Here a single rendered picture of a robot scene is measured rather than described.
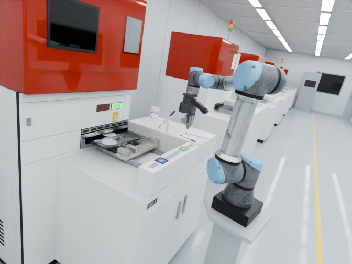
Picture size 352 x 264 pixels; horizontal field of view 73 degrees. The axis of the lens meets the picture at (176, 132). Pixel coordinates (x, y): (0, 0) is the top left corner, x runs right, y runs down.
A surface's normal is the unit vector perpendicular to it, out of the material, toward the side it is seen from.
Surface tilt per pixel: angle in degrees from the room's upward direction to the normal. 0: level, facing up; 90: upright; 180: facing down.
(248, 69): 81
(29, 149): 90
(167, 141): 90
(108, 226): 90
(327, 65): 90
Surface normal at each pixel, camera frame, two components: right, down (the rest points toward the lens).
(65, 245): -0.48, 0.18
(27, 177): 0.86, 0.29
